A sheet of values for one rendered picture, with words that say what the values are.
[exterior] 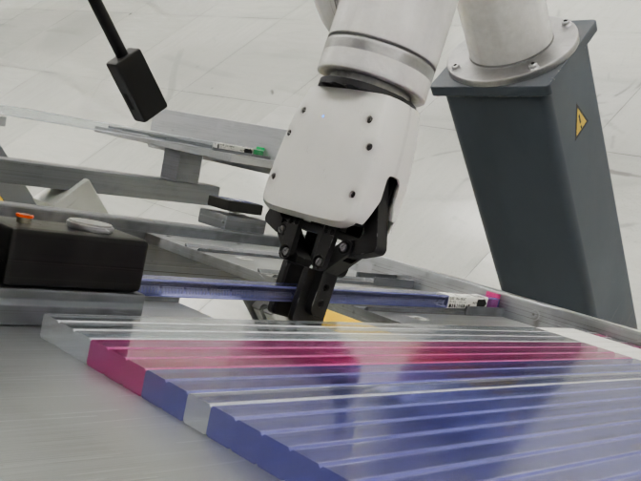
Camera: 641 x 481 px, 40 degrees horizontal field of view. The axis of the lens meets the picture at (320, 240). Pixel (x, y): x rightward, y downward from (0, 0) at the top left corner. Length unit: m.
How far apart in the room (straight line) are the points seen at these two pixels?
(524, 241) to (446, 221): 0.83
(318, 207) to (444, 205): 1.69
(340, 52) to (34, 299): 0.30
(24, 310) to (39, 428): 0.14
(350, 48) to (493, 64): 0.66
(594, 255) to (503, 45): 0.39
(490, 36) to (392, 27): 0.64
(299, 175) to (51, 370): 0.32
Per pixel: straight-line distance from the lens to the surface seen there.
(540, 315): 0.82
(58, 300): 0.44
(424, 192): 2.38
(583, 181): 1.38
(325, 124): 0.64
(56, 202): 1.17
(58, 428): 0.31
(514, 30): 1.25
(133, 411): 0.33
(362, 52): 0.63
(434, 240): 2.19
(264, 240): 1.02
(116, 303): 0.46
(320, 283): 0.63
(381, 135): 0.61
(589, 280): 1.45
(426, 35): 0.64
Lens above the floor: 1.27
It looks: 33 degrees down
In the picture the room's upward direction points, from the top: 23 degrees counter-clockwise
